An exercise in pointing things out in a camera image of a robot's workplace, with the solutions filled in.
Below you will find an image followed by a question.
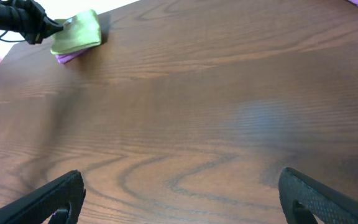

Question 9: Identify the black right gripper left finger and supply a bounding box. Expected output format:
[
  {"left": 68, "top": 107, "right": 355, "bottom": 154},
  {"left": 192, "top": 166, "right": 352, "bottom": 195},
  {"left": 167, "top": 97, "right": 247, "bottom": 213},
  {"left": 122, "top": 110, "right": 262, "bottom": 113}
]
[{"left": 0, "top": 170, "right": 86, "bottom": 224}]

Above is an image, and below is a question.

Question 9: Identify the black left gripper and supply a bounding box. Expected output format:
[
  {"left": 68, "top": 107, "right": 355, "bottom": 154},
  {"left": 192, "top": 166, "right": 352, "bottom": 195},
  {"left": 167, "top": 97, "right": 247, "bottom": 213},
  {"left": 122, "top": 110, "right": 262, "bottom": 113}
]
[{"left": 0, "top": 0, "right": 63, "bottom": 44}]

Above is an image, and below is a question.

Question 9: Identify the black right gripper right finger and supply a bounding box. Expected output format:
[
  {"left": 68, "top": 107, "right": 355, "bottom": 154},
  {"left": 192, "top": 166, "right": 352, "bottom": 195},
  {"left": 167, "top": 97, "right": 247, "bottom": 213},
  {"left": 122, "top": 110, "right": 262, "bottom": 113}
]
[{"left": 278, "top": 167, "right": 358, "bottom": 224}]

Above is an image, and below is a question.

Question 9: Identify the light green cloth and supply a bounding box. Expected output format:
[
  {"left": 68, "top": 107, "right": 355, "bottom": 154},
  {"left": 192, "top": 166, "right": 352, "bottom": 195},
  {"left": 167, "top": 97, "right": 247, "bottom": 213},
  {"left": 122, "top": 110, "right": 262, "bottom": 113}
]
[{"left": 50, "top": 9, "right": 102, "bottom": 55}]

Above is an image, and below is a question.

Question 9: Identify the folded purple cloth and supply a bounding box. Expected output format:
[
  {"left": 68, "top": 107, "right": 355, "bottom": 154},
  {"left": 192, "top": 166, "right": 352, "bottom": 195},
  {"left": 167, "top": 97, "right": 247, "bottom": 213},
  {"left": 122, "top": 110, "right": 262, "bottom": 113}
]
[{"left": 55, "top": 49, "right": 88, "bottom": 64}]

